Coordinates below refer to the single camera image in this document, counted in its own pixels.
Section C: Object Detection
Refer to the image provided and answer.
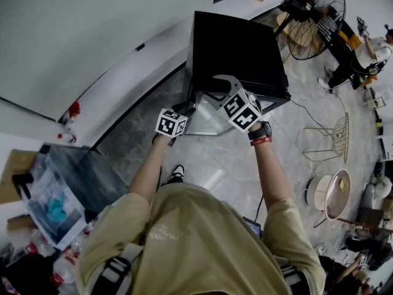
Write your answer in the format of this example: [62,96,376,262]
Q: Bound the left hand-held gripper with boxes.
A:
[154,103,193,140]

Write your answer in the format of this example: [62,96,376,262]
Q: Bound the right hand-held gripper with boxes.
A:
[212,74,263,134]

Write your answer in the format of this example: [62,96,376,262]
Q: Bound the black mini fridge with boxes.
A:
[183,10,292,136]

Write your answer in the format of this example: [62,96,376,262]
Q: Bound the person's right forearm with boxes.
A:
[248,121,295,208]

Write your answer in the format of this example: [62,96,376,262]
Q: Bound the person's left forearm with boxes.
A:
[127,135,173,205]

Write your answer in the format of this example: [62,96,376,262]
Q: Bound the black white sneaker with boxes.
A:
[170,163,185,181]

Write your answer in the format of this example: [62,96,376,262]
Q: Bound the black trousers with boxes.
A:
[161,176,185,187]

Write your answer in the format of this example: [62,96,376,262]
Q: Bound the black smartwatch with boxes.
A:
[247,120,273,141]

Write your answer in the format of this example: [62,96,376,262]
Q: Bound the red wristband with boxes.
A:
[250,136,273,147]

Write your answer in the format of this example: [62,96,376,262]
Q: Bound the clear plastic storage bin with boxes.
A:
[23,143,128,251]

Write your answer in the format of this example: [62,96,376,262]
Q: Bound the black white striped blanket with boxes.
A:
[316,14,344,45]

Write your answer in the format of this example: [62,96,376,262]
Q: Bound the person in olive shirt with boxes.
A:
[75,181,326,295]

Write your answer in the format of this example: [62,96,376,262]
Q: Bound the orange sofa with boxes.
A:
[316,9,378,82]

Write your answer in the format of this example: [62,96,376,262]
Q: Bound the black phone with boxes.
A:
[242,216,263,239]

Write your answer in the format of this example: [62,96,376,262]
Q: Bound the teal plastic brush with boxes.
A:
[45,191,68,224]

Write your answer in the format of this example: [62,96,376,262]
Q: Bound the round beige side table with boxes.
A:
[305,168,352,222]

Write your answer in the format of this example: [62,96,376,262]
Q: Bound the white stool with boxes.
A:
[364,86,387,112]

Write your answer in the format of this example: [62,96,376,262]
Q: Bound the white cabinet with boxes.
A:
[377,127,393,162]

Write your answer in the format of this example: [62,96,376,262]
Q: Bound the pile of clear plastic bottles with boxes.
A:
[24,219,93,291]

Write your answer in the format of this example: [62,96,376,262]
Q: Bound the small cardboard box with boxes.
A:
[6,215,31,232]

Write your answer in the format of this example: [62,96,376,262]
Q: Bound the dark red tripod stand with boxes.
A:
[313,215,393,236]

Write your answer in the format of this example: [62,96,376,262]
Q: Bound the black bag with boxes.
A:
[0,253,59,295]

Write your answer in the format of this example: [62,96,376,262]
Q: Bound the black backpack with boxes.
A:
[319,255,393,295]

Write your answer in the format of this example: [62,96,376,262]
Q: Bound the black power cable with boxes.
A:
[290,92,349,128]

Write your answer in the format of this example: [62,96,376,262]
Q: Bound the black pedestal fan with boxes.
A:
[278,0,347,61]

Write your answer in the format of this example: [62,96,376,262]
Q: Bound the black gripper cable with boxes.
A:
[253,194,265,222]

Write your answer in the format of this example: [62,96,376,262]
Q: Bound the gold wire chair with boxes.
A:
[302,112,351,165]

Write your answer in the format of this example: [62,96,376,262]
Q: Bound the black grey harness strap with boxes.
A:
[278,264,311,295]
[98,244,145,295]

